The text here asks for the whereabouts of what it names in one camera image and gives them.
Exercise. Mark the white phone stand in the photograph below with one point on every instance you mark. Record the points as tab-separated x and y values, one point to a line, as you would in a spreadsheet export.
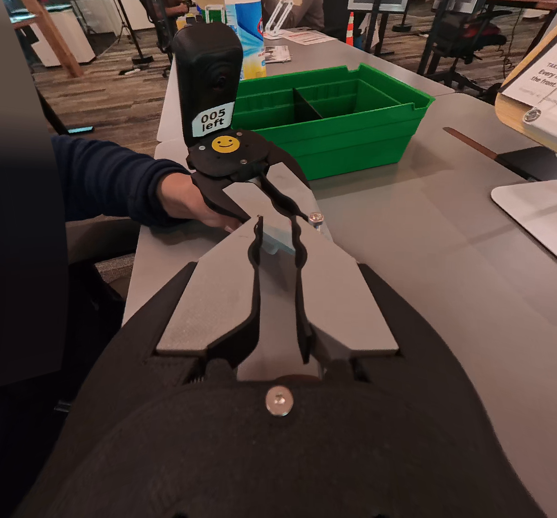
278	15

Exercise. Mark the person's left hand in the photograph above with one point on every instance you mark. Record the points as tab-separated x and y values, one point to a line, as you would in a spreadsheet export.
182	200

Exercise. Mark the black flat plate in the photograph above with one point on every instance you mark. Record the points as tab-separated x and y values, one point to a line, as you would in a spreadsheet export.
528	163

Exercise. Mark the wooden display board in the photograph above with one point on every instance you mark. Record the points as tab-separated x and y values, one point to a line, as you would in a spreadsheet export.
507	109

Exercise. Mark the printed booklet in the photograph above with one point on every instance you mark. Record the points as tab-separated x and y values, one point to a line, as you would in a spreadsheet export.
276	53

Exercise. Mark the steel hex bolt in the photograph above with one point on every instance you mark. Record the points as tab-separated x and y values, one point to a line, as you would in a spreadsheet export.
316	218

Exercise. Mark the wipes canister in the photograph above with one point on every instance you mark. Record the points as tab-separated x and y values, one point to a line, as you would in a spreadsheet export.
248	26

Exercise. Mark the orange traffic cone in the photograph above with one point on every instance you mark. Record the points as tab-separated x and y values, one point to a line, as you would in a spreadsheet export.
350	30

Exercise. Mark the printed instruction sheet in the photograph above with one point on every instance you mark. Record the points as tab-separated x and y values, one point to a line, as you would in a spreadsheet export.
537	78

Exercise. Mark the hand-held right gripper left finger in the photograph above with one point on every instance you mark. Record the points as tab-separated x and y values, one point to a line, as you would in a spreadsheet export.
209	305

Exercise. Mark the person's left forearm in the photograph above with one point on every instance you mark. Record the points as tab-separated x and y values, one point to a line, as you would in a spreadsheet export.
108	178

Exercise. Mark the white cabinet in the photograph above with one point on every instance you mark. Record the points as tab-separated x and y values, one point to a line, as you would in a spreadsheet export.
65	41

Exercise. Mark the black and red office chair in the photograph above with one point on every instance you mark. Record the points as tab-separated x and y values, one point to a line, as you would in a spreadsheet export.
474	39

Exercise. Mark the black swivel chair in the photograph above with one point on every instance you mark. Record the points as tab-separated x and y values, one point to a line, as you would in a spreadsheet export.
152	9

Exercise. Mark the black light stand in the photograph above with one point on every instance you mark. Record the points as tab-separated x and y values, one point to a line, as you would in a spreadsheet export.
124	13

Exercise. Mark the red and white paper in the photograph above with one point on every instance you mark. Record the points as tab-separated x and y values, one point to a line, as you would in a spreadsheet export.
309	36

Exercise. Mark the green plastic bin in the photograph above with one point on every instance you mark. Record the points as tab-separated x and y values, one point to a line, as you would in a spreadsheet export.
348	135

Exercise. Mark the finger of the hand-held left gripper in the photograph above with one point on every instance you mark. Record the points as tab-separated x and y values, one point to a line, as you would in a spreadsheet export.
243	198
296	187

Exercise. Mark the wooden post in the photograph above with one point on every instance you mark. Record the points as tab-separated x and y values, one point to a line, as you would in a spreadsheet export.
43	17

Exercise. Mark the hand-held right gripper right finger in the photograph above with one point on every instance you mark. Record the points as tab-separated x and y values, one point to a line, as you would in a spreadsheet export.
343	305

